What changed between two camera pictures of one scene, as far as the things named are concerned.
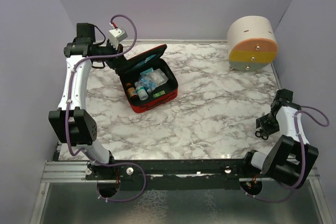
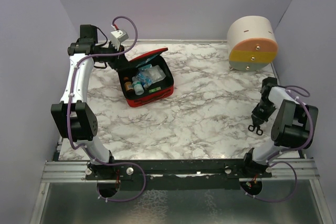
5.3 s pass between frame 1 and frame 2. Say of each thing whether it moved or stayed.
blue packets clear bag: moved
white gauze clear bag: moved
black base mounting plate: stayed
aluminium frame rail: stayed
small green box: moved
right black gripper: moved
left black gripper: stayed
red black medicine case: moved
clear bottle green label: moved
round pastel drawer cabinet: stayed
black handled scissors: moved
